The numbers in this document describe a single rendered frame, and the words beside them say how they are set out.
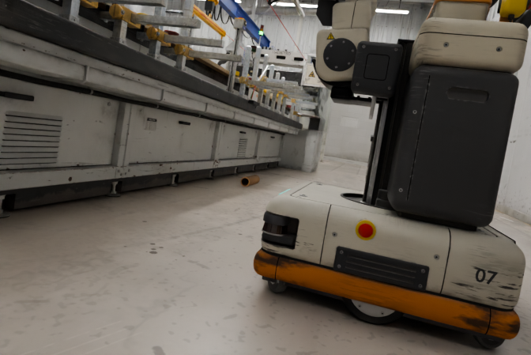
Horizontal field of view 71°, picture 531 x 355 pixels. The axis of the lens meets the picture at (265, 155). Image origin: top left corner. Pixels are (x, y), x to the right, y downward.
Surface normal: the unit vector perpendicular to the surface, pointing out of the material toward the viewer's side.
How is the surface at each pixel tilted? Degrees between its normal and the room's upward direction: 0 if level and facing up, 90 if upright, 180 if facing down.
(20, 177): 90
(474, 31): 90
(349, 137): 90
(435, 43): 90
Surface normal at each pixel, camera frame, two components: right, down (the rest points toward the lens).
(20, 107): 0.95, 0.17
